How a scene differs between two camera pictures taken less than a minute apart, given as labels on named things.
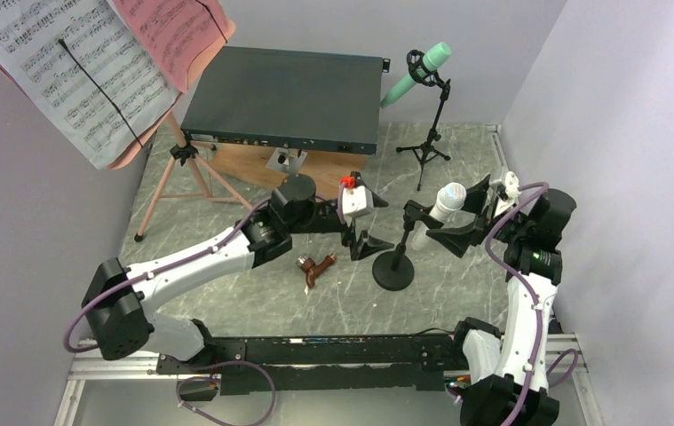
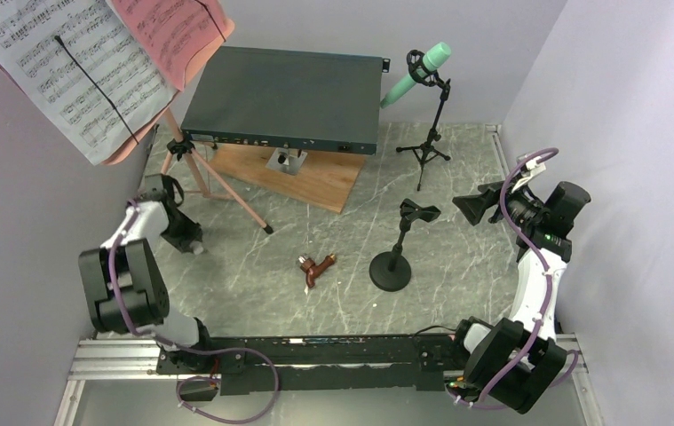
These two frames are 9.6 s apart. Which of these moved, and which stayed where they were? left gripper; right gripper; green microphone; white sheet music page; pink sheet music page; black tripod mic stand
Moved: right gripper; left gripper
Stayed: green microphone; black tripod mic stand; pink sheet music page; white sheet music page
